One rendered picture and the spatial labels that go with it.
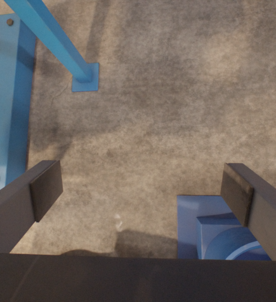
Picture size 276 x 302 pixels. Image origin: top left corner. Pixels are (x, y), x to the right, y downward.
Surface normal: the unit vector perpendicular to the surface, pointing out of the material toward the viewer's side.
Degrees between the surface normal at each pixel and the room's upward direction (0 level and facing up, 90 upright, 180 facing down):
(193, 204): 0
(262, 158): 0
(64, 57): 90
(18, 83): 90
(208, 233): 0
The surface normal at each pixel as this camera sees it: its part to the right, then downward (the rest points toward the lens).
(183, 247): -0.14, -0.13
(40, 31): 0.00, 0.99
